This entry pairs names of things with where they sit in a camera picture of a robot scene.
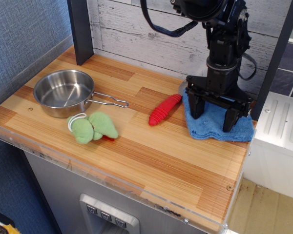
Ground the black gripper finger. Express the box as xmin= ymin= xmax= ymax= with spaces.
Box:
xmin=223 ymin=109 xmax=240 ymax=132
xmin=188 ymin=91 xmax=205 ymax=119

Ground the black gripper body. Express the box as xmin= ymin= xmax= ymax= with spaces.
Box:
xmin=186 ymin=63 xmax=253 ymax=117

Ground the blue cloth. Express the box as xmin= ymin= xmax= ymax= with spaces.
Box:
xmin=182 ymin=89 xmax=254 ymax=142

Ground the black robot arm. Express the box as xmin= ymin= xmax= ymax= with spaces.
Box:
xmin=171 ymin=0 xmax=253 ymax=132

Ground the white grooved side counter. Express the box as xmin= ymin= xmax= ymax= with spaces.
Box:
xmin=243 ymin=92 xmax=293 ymax=198

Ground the green plush toy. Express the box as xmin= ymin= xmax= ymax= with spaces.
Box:
xmin=66 ymin=112 xmax=119 ymax=144

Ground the clear acrylic table guard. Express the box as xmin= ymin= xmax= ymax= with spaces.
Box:
xmin=0 ymin=117 xmax=249 ymax=234

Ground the stainless steel pot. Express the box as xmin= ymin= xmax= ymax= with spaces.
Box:
xmin=33 ymin=70 xmax=129 ymax=118

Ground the silver dispenser button panel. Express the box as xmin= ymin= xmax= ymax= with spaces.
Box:
xmin=80 ymin=194 xmax=140 ymax=234

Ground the right dark shelf post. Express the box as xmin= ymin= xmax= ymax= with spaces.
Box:
xmin=251 ymin=0 xmax=293 ymax=120

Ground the dark shelf post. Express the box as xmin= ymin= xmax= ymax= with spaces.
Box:
xmin=67 ymin=0 xmax=94 ymax=65
xmin=251 ymin=0 xmax=293 ymax=120

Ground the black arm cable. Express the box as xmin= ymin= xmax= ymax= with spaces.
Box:
xmin=140 ymin=0 xmax=257 ymax=80

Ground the left dark shelf post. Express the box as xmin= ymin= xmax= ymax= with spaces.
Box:
xmin=67 ymin=0 xmax=94 ymax=65

